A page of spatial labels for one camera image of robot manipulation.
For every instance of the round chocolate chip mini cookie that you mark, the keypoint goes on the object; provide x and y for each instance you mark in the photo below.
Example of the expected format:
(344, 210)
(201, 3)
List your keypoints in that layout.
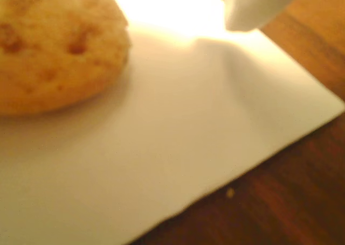
(59, 48)

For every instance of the white paper sheet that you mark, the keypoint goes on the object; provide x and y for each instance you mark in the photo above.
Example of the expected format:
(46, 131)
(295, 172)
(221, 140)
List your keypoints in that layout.
(175, 134)

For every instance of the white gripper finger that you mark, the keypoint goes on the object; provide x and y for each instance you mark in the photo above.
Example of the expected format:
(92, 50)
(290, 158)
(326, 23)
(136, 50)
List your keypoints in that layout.
(242, 8)

